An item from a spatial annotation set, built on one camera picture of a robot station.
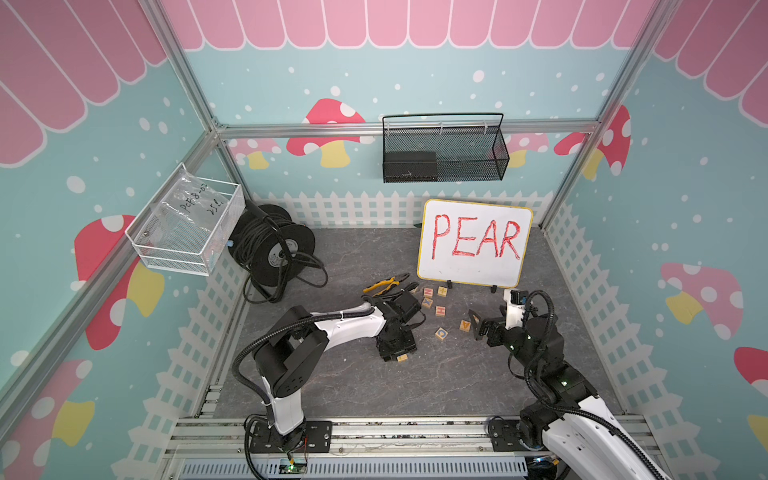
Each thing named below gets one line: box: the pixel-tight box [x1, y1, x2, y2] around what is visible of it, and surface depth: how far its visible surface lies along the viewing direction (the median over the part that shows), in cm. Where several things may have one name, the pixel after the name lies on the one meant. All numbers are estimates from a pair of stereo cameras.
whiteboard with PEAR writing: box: [417, 199, 534, 288], surface depth 99 cm
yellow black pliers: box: [363, 273, 410, 297], surface depth 105 cm
